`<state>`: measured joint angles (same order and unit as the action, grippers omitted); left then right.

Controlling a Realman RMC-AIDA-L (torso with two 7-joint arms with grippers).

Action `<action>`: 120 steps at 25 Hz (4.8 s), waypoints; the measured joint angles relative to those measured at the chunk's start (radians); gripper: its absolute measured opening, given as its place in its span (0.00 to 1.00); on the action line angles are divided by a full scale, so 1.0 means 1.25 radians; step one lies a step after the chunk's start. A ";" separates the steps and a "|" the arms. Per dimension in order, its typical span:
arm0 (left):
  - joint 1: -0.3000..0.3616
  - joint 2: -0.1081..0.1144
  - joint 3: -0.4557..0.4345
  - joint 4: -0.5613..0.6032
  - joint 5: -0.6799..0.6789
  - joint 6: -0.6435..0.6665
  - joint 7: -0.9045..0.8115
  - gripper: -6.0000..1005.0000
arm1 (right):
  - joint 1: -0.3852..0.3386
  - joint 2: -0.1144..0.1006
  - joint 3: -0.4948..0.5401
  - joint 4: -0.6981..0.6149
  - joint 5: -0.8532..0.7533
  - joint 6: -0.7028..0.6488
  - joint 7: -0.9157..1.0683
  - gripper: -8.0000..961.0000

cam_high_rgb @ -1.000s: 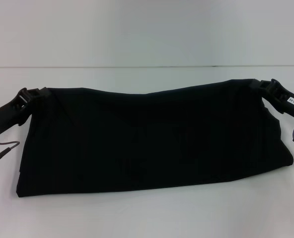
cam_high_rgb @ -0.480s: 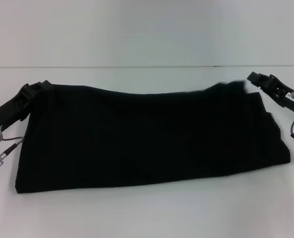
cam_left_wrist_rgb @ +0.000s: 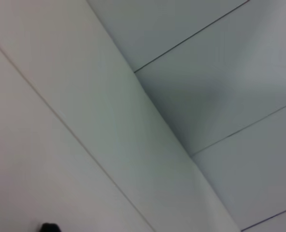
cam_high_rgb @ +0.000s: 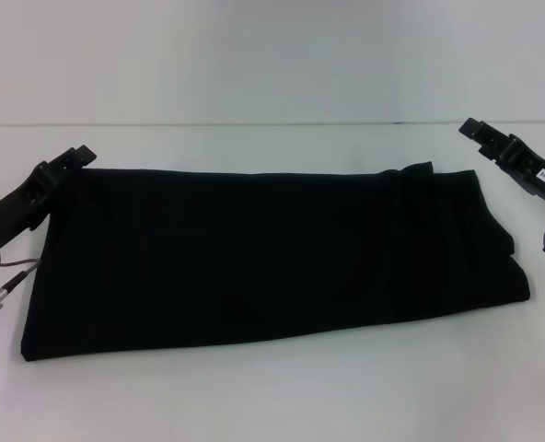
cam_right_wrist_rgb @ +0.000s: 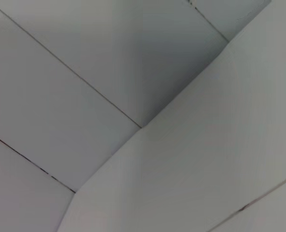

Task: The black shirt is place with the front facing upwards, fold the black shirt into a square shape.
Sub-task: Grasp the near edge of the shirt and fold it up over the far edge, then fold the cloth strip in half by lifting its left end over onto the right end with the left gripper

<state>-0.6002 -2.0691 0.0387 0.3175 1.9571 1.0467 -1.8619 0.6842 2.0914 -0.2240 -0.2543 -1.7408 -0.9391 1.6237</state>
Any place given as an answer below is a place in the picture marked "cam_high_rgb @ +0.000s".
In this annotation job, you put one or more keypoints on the black shirt with FREE print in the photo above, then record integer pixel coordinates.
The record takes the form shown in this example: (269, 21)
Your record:
(254, 258)

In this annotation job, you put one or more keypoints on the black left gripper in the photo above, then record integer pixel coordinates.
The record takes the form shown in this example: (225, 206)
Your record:
(19, 198)

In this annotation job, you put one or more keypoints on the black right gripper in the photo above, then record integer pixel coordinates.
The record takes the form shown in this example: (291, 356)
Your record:
(528, 161)

